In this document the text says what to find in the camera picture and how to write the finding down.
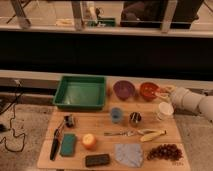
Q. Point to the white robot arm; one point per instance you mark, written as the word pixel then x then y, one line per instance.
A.
pixel 185 99

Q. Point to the bunch of dark grapes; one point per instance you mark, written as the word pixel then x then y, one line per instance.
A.
pixel 165 151

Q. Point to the small black binder clip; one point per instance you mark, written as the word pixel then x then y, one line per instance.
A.
pixel 69 121

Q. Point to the orange bowl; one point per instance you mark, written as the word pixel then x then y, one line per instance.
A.
pixel 147 91

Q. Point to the orange fruit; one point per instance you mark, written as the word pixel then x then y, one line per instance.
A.
pixel 89 141

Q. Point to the purple bowl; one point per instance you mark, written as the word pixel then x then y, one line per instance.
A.
pixel 124 89

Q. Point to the blue cup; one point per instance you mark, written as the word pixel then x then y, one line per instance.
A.
pixel 116 115

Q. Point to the yellow banana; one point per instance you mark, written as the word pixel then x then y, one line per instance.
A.
pixel 149 135

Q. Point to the dark metal cup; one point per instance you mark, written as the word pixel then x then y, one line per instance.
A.
pixel 135 118

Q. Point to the black eraser block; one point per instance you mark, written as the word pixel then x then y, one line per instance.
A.
pixel 97 160

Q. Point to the black handled knife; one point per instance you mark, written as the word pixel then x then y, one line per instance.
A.
pixel 55 142

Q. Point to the blue cloth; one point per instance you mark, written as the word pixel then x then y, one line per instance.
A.
pixel 130 155

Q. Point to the white paper cup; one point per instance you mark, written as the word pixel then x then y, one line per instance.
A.
pixel 164 111

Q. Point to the green plastic tray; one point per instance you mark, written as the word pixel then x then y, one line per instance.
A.
pixel 80 93

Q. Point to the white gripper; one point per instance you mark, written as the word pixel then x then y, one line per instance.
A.
pixel 175 97

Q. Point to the green sponge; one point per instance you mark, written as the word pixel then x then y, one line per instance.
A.
pixel 68 145

